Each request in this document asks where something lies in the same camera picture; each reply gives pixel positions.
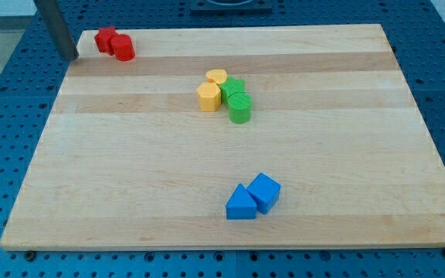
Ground red star block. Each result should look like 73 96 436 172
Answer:
94 26 118 56

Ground yellow heart block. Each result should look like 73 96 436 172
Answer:
206 69 228 85

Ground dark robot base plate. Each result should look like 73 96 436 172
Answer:
187 0 274 13

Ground light wooden board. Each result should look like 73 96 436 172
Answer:
0 24 445 251

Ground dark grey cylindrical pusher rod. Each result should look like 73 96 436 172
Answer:
33 0 79 62

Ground green cylinder block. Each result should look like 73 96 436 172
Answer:
228 92 253 124

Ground red cylinder block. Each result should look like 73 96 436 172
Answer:
111 34 135 62

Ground green star block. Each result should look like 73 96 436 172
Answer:
219 76 246 103

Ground yellow hexagon block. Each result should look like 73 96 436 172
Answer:
196 82 221 112

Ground blue cube block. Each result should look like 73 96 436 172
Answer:
246 173 281 215

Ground blue triangle block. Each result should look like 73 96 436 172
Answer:
226 184 256 220

